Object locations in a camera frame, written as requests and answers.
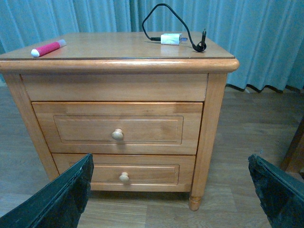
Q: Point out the dark wooden furniture piece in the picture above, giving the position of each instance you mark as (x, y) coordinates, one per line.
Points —
(293, 161)

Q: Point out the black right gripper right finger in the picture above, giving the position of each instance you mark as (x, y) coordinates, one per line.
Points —
(281, 195)

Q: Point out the grey-blue curtain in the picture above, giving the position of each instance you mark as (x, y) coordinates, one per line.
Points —
(266, 36)

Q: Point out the wooden nightstand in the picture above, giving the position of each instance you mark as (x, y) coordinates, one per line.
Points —
(120, 67)

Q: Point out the white USB charger block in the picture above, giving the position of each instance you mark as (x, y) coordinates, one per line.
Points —
(171, 38)

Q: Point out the wooden drawer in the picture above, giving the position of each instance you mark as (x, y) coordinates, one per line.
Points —
(170, 128)
(142, 172)

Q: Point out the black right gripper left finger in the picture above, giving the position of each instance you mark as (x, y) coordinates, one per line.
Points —
(59, 204)

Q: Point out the pink marker with clear cap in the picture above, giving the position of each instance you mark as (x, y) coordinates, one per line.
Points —
(45, 49)

